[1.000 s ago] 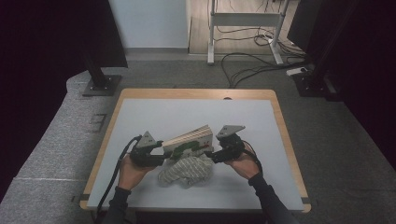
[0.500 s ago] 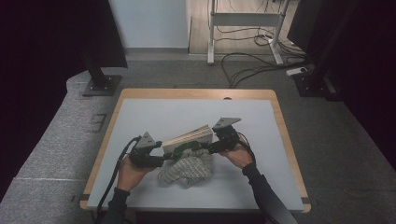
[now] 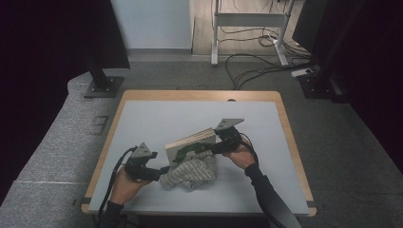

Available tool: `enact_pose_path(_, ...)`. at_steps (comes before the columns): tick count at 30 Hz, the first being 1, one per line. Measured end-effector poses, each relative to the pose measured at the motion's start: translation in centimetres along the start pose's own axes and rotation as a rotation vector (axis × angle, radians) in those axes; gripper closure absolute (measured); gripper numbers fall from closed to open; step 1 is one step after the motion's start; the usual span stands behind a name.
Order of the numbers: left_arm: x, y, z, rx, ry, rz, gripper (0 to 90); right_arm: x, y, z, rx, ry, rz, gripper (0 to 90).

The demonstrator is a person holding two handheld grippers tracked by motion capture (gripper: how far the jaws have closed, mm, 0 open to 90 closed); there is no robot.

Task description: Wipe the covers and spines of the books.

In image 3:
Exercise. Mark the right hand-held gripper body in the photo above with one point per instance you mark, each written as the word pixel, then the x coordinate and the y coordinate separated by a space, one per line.
pixel 229 137

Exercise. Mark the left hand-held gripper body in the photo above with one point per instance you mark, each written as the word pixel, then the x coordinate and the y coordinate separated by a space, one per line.
pixel 138 166

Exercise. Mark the caterpillar picture board book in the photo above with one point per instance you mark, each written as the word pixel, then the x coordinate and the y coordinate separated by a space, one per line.
pixel 190 142

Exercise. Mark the grey striped cloth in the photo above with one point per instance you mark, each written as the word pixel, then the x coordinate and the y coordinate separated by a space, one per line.
pixel 190 172

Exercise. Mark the person's right hand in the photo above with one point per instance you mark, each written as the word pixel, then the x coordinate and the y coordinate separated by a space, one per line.
pixel 240 156

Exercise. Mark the person's left hand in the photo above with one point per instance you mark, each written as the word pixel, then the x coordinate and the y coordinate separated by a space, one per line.
pixel 125 186

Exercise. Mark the wooden table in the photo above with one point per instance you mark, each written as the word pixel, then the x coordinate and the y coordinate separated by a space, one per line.
pixel 202 95

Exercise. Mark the light grey table mat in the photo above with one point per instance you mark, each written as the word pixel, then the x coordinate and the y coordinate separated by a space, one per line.
pixel 253 190

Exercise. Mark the black tape strip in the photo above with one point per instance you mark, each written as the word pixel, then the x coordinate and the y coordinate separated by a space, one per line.
pixel 311 204
pixel 85 200

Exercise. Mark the white power strip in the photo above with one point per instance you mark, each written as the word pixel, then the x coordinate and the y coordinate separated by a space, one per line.
pixel 301 72

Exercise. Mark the dark curtain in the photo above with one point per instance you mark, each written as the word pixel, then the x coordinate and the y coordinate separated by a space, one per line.
pixel 374 63
pixel 38 63

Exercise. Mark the black stand with base plate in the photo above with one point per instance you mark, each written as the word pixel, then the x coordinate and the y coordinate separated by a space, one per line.
pixel 101 85
pixel 320 85

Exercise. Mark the white desk frame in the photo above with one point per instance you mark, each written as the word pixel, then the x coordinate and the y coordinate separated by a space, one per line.
pixel 250 19

